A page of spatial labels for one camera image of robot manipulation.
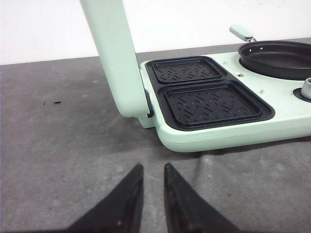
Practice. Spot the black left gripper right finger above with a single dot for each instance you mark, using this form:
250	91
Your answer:
186	211

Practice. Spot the mint green sandwich maker lid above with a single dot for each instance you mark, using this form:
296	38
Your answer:
110	31

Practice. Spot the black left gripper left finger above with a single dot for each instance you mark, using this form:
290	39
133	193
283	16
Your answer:
120	211

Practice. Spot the mint green breakfast maker base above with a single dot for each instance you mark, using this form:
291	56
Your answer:
209	102

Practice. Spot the black frying pan green handle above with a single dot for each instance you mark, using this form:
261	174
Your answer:
279	59

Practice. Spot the silver right control knob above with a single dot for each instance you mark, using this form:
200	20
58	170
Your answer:
306	89

